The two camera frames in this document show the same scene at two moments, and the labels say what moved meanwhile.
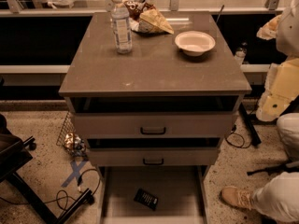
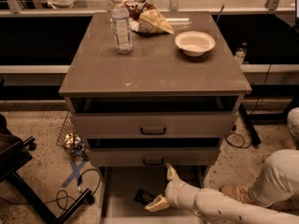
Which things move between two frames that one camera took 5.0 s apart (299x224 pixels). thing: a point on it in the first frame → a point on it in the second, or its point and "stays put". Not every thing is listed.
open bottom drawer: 181,190 stays put
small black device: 146,199 stays put
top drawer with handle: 155,125 stays put
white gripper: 288,32 → 172,189
